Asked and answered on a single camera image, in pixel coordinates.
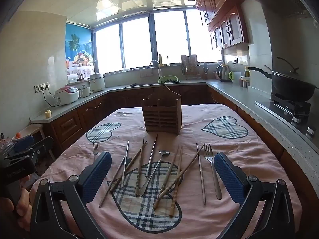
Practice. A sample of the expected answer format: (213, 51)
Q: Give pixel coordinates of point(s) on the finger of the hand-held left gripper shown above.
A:
(23, 143)
(42, 145)

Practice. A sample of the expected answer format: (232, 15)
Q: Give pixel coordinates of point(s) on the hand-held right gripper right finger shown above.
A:
(229, 179)

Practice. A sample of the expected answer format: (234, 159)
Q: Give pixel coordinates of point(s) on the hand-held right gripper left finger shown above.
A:
(98, 174)

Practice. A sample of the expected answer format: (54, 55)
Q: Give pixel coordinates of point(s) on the wooden chopstick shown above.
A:
(172, 164)
(192, 160)
(174, 196)
(129, 165)
(108, 194)
(138, 179)

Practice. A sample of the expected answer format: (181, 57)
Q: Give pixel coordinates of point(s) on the wooden utensil holder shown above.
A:
(162, 119)

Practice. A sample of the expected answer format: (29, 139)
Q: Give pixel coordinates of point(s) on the person's left hand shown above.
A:
(23, 204)

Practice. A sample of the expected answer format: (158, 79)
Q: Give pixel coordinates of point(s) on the small orange fruit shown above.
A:
(17, 135)

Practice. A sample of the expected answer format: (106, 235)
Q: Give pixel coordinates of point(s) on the large metal fork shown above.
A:
(214, 176)

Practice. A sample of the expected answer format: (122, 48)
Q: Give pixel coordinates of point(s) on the light wooden stool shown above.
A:
(32, 129)

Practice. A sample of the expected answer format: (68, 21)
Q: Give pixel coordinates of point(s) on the small metal fork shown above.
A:
(96, 147)

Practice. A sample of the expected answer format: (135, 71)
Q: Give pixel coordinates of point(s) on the metal chopstick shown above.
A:
(152, 155)
(201, 176)
(125, 163)

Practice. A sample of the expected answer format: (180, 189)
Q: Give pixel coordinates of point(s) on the small yellow object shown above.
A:
(47, 114)

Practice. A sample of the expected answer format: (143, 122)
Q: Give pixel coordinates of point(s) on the dark wooden lower cabinets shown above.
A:
(69, 127)

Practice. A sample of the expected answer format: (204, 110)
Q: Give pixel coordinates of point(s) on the pink plaid heart tablecloth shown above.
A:
(249, 149)

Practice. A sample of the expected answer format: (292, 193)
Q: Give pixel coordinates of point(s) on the white red rice cooker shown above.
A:
(66, 97)

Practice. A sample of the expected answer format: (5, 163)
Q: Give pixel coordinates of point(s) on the small white pot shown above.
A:
(84, 92)

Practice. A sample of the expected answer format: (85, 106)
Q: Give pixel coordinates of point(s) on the metal spoon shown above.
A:
(164, 152)

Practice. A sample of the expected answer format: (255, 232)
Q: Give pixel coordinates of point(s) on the paper towel roll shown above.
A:
(72, 77)

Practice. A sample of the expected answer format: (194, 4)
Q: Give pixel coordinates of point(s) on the dark jar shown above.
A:
(79, 77)

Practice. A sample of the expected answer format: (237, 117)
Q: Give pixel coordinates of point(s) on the large white electric cooker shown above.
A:
(97, 84)

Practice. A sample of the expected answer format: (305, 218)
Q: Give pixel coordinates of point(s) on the grey kitchen countertop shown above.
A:
(249, 97)

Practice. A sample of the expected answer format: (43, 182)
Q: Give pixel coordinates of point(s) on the gas stove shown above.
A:
(286, 107)

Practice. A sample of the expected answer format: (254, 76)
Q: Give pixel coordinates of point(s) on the seasoning container set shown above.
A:
(244, 82)

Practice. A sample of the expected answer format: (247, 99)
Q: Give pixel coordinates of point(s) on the kitchen sink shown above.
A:
(142, 84)

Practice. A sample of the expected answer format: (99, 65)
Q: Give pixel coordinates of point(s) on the white pitcher green lid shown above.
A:
(236, 77)

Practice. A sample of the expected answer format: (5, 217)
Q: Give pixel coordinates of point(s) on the pink container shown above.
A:
(214, 76)

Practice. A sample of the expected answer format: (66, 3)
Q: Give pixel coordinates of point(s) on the electric kettle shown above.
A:
(223, 74)

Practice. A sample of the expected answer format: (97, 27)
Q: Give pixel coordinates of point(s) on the blue palm print blind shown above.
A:
(77, 44)

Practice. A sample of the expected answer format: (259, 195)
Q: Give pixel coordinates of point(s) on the black wok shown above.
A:
(291, 92)

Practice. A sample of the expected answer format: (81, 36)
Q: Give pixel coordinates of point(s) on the yellow lid jar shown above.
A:
(247, 72)

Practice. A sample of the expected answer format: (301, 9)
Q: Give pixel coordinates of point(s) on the metal dish rack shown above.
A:
(192, 73)

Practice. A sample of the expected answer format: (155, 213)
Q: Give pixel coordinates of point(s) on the green basin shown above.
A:
(172, 78)

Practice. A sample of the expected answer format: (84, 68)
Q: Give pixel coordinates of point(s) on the metal faucet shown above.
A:
(159, 72)

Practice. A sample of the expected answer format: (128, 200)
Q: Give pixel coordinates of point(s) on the wok lid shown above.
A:
(299, 78)

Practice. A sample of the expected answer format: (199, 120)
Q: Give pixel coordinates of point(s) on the wooden cutting board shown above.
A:
(189, 59)

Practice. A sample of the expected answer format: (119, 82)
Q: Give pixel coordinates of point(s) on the yellowish bottle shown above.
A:
(161, 60)

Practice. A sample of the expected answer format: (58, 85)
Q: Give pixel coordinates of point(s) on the kitchen window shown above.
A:
(137, 42)

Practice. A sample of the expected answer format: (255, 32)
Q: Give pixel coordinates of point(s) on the wooden upper cabinets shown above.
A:
(231, 29)

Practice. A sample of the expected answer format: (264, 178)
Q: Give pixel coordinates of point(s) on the wall socket strip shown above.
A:
(41, 88)

